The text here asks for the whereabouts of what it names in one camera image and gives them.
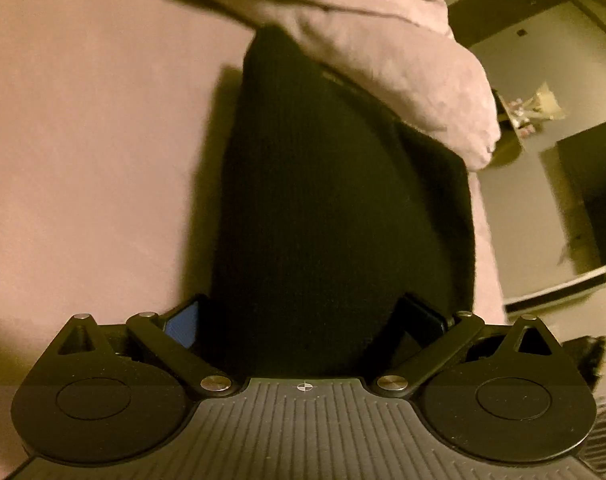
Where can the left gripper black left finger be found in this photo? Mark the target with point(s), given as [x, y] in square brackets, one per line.
[170, 338]

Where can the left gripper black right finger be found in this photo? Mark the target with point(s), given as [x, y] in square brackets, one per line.
[437, 339]

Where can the black knit garment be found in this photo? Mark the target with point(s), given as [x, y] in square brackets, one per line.
[331, 212]

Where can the dark wooden nightstand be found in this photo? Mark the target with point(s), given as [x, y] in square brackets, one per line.
[509, 147]

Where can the black box on floor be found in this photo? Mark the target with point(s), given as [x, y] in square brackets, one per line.
[583, 159]

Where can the dried flower bouquet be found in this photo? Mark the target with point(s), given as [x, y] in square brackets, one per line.
[527, 116]

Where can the pink folded duvet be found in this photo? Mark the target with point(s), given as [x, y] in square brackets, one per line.
[402, 52]

